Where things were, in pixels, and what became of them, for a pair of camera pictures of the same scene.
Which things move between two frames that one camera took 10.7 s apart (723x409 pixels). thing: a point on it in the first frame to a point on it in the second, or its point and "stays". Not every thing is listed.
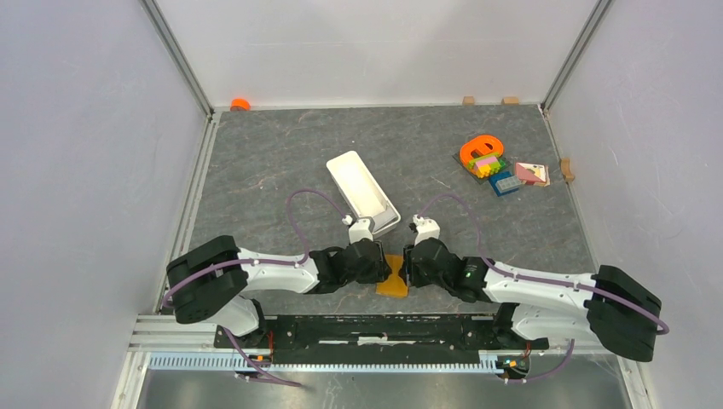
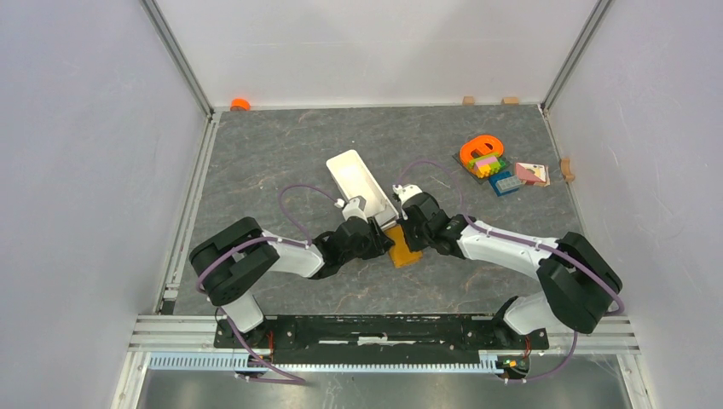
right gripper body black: [417, 278] to [418, 239]
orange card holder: [394, 286] to [400, 251]
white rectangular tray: [360, 193] stays
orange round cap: [240, 105] stays
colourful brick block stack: [486, 165] stays
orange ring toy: [479, 146] stays
